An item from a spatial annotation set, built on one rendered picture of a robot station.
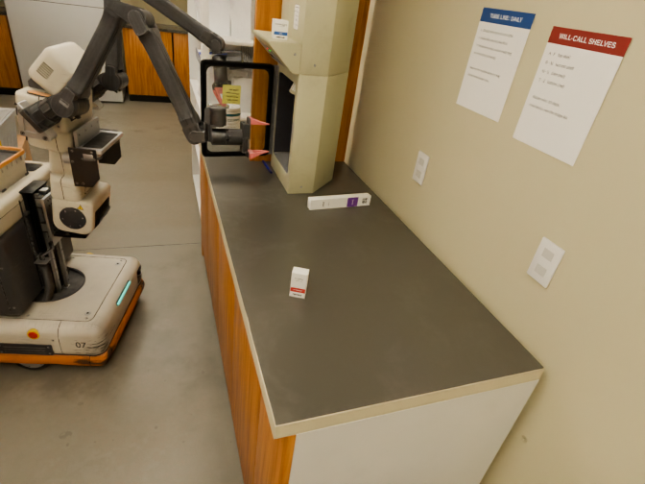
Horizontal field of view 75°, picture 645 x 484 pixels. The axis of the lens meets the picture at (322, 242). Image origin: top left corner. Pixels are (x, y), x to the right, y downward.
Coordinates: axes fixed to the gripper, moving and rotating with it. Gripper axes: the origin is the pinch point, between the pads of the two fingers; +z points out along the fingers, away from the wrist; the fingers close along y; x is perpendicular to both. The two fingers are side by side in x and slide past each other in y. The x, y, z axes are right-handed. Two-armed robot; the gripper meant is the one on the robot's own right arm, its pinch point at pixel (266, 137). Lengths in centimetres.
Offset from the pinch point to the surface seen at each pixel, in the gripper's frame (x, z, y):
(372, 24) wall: 39, 55, 44
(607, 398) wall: -105, 57, -37
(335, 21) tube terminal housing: 1.5, 23.3, 40.0
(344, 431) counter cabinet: -92, -1, -46
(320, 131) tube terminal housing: 6.7, 22.5, 1.9
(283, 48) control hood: 2.4, 5.5, 30.0
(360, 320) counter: -67, 12, -36
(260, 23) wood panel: 38, 4, 39
